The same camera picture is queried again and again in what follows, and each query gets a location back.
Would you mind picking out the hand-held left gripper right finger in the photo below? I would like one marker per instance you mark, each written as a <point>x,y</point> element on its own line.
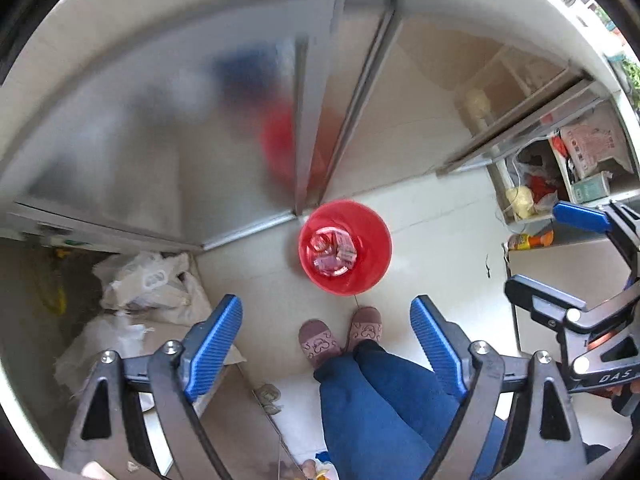
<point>435,347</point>

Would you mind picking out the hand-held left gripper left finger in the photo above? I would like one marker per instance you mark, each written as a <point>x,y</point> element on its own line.
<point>212,347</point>

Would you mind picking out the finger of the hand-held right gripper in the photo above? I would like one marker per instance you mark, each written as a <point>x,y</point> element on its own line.
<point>540,300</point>
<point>580,215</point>

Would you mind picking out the red plastic basin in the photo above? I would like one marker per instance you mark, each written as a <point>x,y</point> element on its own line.
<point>370,270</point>

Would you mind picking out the pink plastic wrapper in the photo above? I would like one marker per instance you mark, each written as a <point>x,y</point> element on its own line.
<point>345,249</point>
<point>327,265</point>

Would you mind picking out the clear plastic wrapper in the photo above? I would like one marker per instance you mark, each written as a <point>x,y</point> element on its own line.
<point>320,242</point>

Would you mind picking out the green box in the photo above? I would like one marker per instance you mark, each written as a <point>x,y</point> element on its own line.
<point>592,187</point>

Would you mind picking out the red plastic bag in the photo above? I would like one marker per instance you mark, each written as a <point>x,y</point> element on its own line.
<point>542,190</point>

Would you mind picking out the orange drink bottle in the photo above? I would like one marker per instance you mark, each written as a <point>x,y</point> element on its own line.
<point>530,241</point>

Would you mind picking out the pale yellow bag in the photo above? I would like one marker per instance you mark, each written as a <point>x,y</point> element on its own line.
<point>520,202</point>

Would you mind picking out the pink slipper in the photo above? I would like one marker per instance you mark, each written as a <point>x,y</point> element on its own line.
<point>317,342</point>
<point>365,327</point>

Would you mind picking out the white red printed bag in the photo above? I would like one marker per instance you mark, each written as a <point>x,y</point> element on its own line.
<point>595,142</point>

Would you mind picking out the small grey cloth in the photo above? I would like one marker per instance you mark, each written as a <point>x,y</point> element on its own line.
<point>267,399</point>

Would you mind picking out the blue trousers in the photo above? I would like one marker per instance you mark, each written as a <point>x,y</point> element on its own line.
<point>380,410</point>

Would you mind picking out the white plastic bag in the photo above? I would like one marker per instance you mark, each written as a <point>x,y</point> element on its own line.
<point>150,280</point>

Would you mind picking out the white woven sack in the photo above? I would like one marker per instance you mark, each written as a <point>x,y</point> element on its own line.
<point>100,345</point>

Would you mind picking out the green leafy vegetables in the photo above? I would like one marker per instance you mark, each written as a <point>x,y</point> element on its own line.
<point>632,77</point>

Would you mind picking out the frosted cabinet door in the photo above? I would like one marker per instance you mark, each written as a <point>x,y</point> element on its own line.
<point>150,135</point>

